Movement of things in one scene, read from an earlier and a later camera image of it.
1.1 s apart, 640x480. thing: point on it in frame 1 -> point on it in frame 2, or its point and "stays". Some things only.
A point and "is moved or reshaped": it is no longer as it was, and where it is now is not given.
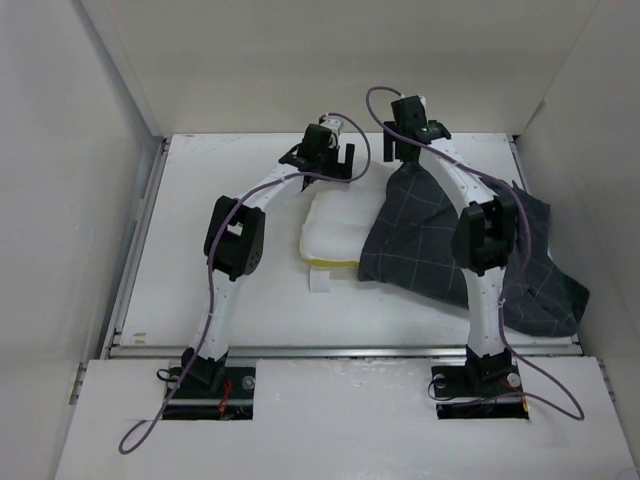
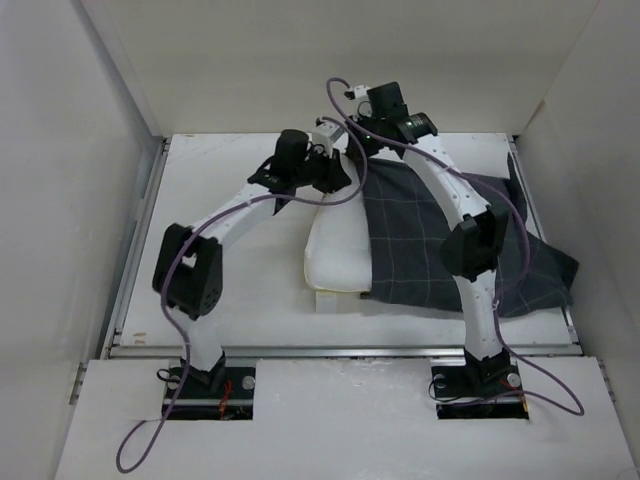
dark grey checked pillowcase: x=408 y=246 is moved or reshaped
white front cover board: x=338 y=419 stays
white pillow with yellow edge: x=342 y=215 is moved or reshaped
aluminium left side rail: x=114 y=331 stays
